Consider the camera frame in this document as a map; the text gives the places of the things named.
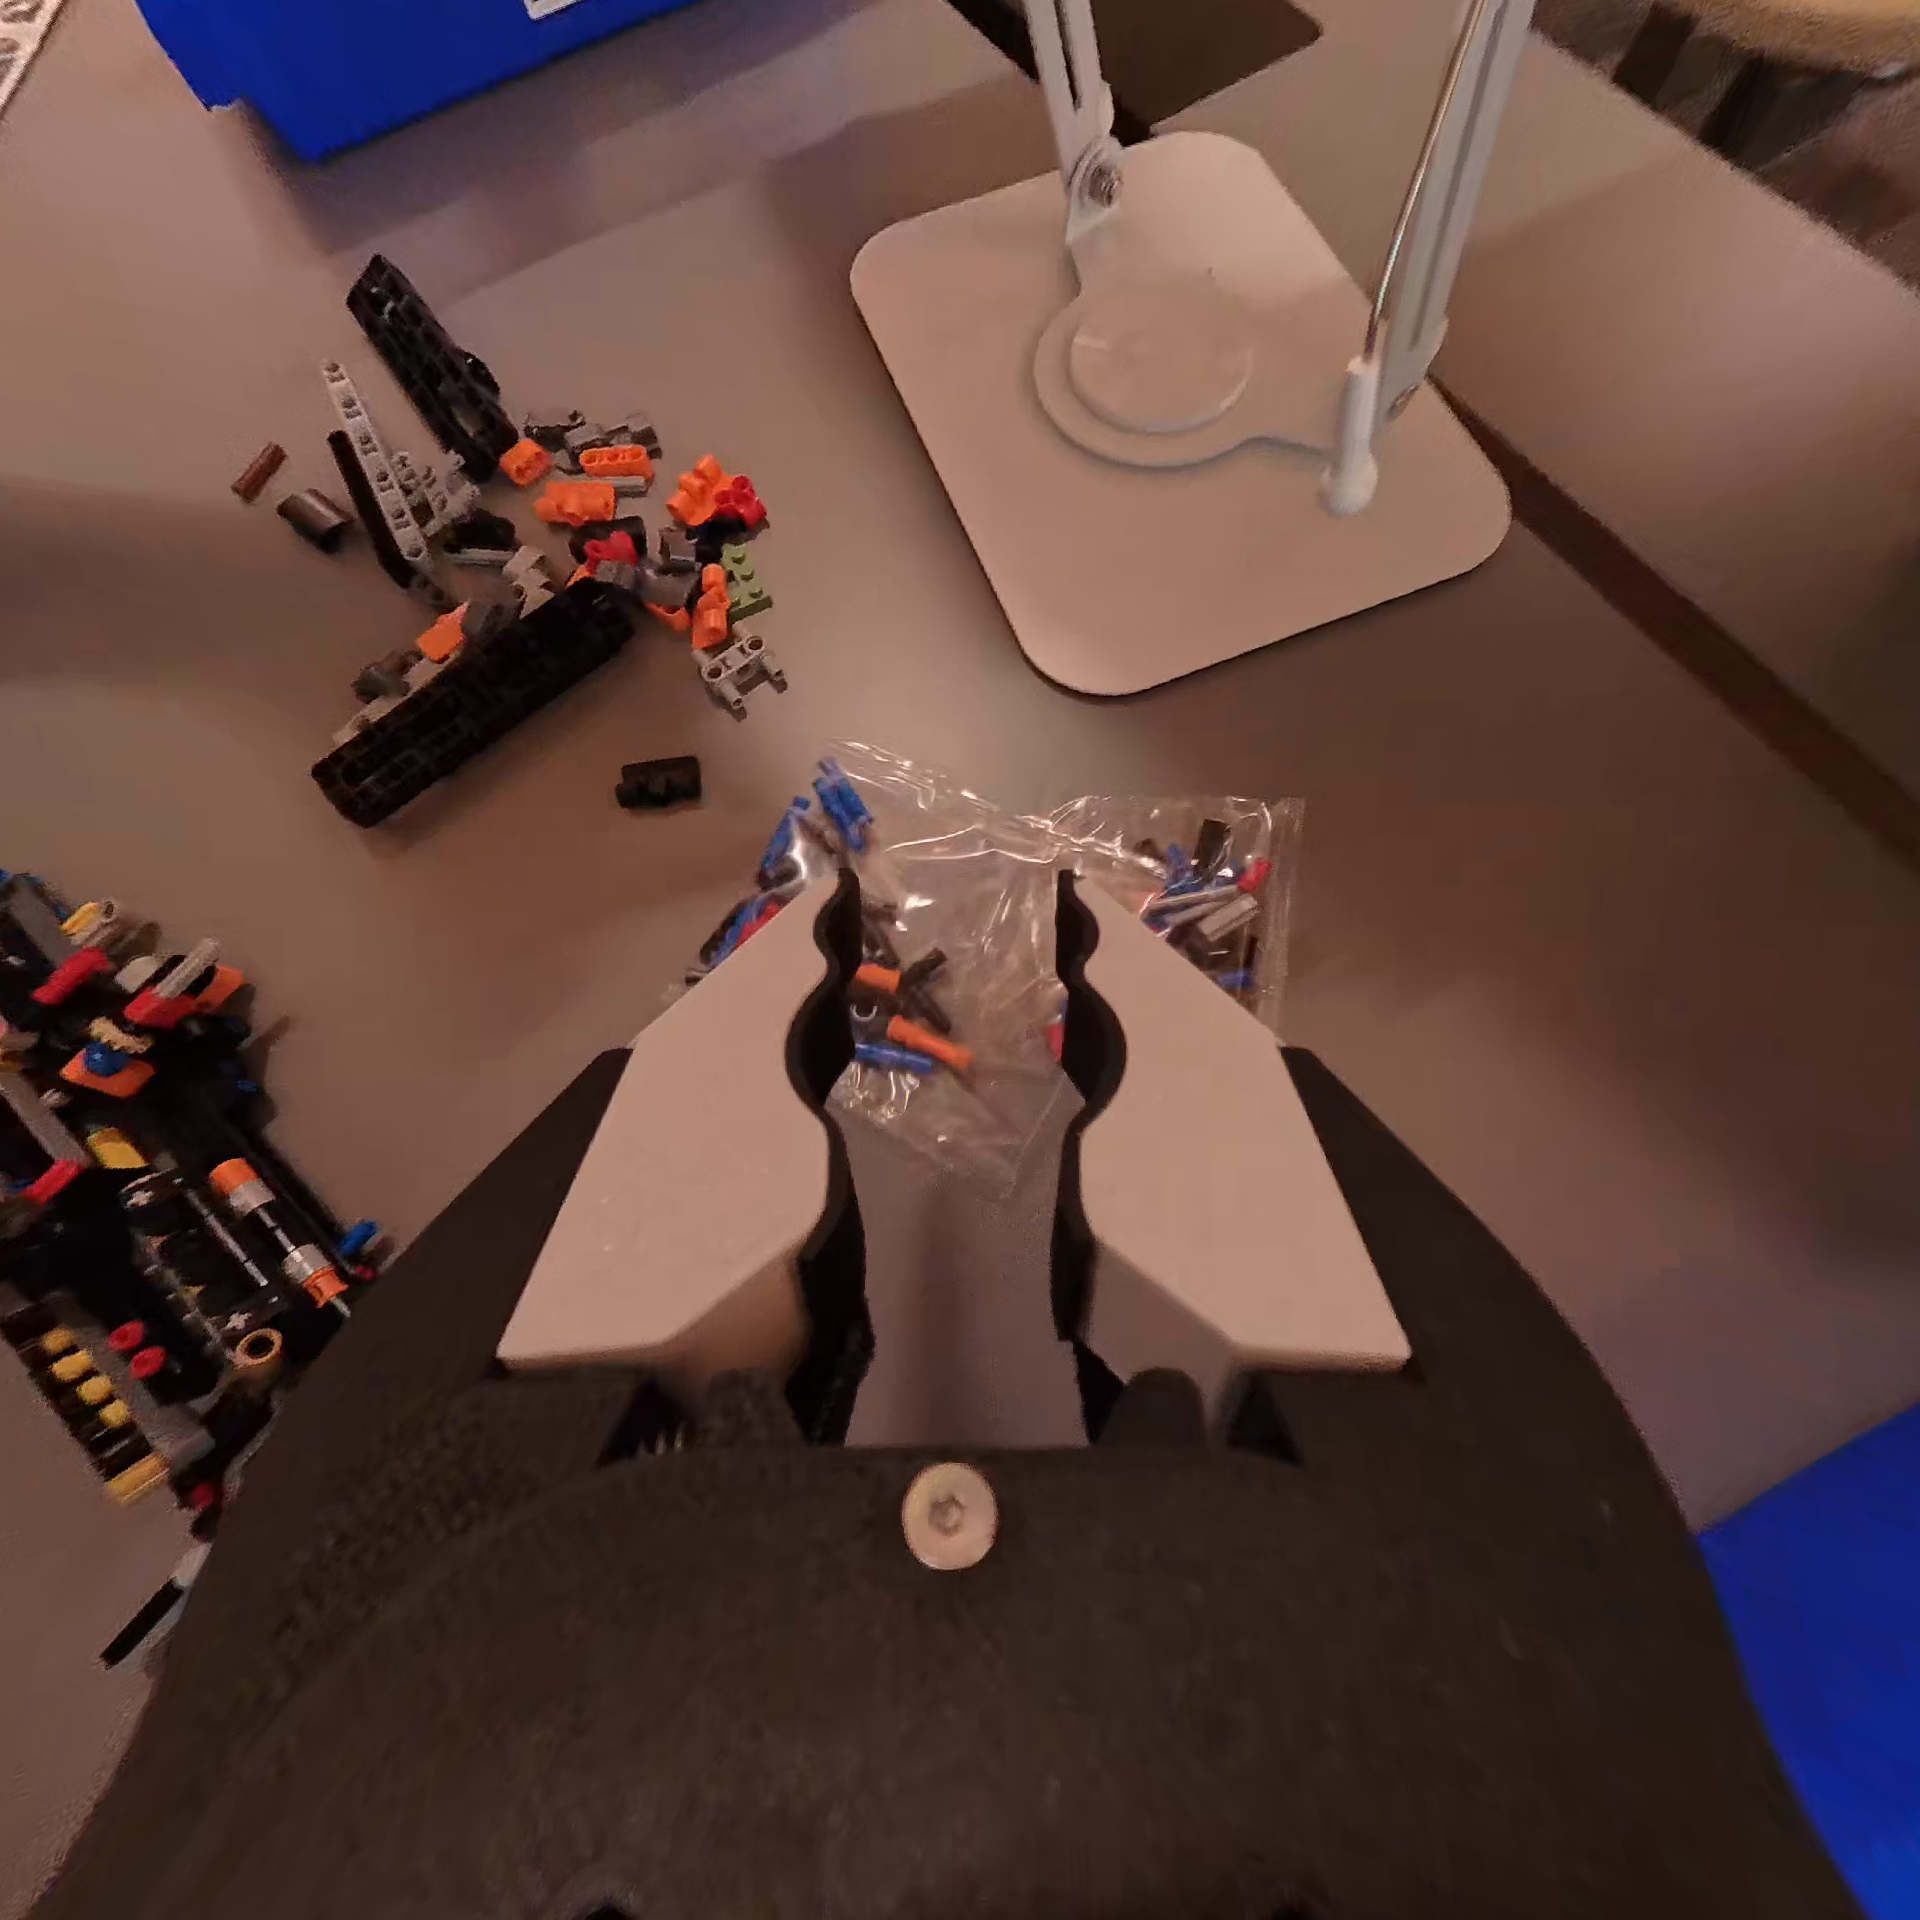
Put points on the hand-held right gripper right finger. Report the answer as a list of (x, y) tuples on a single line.
[(1243, 1200)]

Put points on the small black lego connector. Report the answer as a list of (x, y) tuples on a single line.
[(656, 782)]

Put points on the grey lego cross connector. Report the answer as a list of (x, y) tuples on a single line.
[(744, 672)]

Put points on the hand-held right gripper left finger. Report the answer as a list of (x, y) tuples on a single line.
[(660, 1200)]

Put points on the partly built lego chassis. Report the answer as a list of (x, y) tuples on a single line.
[(148, 1231)]

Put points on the narrow black lego frame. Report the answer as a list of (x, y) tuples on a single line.
[(427, 359)]

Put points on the clear lego bag orange pins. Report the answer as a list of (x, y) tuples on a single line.
[(961, 915)]

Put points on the pile of loose lego pieces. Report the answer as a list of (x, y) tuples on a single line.
[(579, 504)]

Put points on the white lamp stand base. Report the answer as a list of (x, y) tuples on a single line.
[(1200, 599)]

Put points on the grey lego beam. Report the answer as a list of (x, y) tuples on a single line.
[(374, 464)]

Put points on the clear lego bag blue pins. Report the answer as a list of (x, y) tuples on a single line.
[(1213, 902)]

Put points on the lego sticker sheet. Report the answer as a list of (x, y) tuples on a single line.
[(18, 43)]

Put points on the blue container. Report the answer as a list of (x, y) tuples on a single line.
[(1828, 1650)]

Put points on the small brown lego piece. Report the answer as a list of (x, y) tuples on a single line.
[(259, 471)]

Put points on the large black lego frame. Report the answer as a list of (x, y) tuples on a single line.
[(480, 705)]

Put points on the green lego plate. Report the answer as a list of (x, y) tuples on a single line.
[(748, 582)]

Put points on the dark lego tube piece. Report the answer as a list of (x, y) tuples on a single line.
[(315, 518)]

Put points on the blue box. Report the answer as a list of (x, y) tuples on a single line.
[(374, 75)]

